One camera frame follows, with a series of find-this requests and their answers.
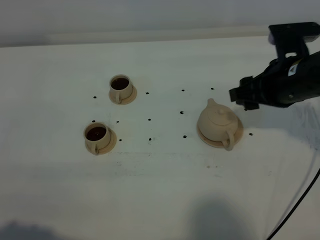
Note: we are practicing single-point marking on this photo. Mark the far tan teacup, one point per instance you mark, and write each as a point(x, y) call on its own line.
point(120, 88)

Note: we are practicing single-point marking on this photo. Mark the tan teacup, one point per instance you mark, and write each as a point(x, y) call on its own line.
point(120, 88)
point(94, 128)

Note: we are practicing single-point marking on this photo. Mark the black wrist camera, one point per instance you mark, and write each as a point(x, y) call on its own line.
point(292, 38)

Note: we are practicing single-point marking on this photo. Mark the far tan cup saucer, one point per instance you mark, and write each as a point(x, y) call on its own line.
point(124, 101)

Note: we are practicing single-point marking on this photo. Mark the near tan teacup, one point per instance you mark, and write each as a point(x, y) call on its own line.
point(94, 128)

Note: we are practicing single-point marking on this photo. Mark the large tan teapot saucer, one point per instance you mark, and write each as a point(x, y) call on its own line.
point(238, 132)

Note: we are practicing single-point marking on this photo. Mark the tan teapot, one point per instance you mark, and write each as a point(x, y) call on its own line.
point(217, 125)

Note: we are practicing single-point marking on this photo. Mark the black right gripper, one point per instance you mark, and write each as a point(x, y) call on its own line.
point(296, 81)

